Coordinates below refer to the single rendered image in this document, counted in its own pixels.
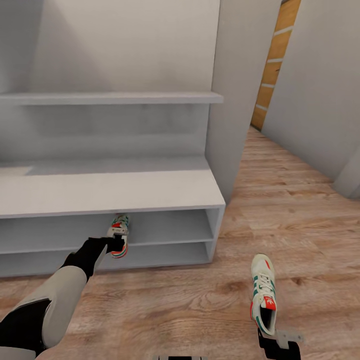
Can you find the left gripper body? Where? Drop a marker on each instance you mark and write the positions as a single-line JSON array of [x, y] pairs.
[[116, 244]]

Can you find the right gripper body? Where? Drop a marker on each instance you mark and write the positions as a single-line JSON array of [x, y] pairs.
[[274, 352]]

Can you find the gym shoe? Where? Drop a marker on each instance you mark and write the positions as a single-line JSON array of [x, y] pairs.
[[263, 308], [121, 220]]

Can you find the door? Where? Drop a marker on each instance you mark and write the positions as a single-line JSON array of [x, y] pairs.
[[283, 29]]

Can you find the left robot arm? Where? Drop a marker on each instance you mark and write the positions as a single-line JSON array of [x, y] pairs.
[[40, 321]]

